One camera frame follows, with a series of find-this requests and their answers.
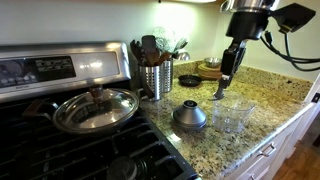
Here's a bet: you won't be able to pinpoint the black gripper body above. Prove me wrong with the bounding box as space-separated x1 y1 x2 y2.
225 10 270 42

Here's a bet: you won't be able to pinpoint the clear plastic blender jar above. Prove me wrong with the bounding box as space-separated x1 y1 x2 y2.
211 91 257 135

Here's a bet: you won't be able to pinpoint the glass pan lid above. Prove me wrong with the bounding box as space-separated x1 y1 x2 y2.
52 85 140 135

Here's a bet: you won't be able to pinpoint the small steel bowl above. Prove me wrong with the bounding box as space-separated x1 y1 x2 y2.
203 57 224 69

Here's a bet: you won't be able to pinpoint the stack of round wooden boards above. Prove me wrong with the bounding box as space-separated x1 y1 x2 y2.
196 63 224 82

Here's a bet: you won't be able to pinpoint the small black bowl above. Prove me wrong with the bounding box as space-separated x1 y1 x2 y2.
177 74 203 88

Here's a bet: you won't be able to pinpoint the steel ladle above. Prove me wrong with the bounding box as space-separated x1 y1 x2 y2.
172 49 191 63

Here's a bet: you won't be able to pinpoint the under-cabinet light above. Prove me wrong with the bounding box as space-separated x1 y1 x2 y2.
165 0 218 5

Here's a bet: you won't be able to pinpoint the perforated steel utensil holder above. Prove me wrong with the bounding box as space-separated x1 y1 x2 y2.
160 58 175 94
138 64 164 101

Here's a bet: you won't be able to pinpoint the light wooden spoon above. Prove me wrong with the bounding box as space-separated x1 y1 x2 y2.
155 51 173 67

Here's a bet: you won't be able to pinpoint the dark wooden spatula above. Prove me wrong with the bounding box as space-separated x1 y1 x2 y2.
141 34 161 67

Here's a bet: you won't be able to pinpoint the black cooking spoon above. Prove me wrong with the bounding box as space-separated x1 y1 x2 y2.
129 39 145 67

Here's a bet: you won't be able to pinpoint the stainless gas stove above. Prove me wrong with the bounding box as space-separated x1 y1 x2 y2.
0 41 201 180

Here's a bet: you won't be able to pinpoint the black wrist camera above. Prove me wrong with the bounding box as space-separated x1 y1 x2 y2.
269 2 317 35

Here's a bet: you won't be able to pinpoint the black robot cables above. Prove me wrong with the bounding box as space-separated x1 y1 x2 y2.
259 29 320 73

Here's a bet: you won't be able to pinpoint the wire whisk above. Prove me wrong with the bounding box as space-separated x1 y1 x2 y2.
152 26 176 55

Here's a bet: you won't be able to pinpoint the dark handled tool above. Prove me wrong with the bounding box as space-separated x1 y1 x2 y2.
139 81 156 101

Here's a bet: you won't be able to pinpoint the steel pan with brown handle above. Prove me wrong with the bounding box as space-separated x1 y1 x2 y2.
21 97 141 136

